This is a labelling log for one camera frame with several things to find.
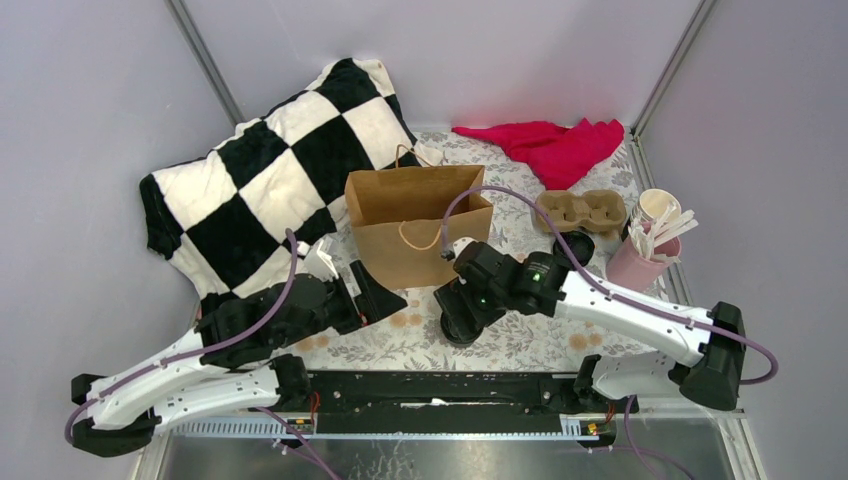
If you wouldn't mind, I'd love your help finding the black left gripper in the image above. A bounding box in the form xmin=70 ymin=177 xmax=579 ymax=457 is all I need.
xmin=277 ymin=260 xmax=409 ymax=349

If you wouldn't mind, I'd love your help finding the black paper coffee cup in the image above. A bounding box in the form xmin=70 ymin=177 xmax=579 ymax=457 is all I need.
xmin=440 ymin=316 xmax=482 ymax=348

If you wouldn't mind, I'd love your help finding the brown paper bag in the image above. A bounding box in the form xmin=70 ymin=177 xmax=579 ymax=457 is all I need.
xmin=345 ymin=165 xmax=494 ymax=290

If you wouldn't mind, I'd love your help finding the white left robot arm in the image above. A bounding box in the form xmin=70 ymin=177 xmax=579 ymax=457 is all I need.
xmin=65 ymin=261 xmax=407 ymax=458

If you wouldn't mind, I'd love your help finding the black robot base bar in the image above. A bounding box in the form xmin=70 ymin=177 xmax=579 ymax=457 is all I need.
xmin=270 ymin=357 xmax=640 ymax=447

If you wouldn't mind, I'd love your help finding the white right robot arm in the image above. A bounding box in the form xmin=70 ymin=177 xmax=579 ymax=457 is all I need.
xmin=434 ymin=238 xmax=746 ymax=413

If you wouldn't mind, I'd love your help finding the floral patterned table mat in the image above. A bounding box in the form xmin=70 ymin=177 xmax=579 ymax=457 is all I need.
xmin=187 ymin=130 xmax=677 ymax=373

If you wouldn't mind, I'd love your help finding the brown cardboard cup carrier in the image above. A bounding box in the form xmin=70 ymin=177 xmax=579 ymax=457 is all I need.
xmin=535 ymin=190 xmax=628 ymax=234

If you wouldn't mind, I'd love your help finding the pink straw holder cup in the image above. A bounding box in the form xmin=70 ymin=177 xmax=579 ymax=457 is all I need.
xmin=605 ymin=237 xmax=682 ymax=292

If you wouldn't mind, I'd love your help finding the red cloth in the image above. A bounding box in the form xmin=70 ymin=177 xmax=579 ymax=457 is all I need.
xmin=452 ymin=119 xmax=625 ymax=190

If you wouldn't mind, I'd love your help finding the black white checkered blanket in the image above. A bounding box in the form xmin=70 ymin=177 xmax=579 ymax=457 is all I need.
xmin=139 ymin=58 xmax=444 ymax=314

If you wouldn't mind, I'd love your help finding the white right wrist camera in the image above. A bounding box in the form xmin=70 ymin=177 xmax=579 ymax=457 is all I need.
xmin=441 ymin=237 xmax=476 ymax=261

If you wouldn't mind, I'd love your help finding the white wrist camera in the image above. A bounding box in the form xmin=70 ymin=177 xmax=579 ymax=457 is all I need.
xmin=441 ymin=237 xmax=476 ymax=261
xmin=297 ymin=237 xmax=339 ymax=282

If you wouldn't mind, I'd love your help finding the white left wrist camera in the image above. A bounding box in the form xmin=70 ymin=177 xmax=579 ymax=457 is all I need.
xmin=297 ymin=237 xmax=339 ymax=282

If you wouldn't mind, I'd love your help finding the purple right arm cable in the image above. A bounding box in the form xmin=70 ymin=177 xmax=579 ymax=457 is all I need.
xmin=440 ymin=186 xmax=780 ymax=480

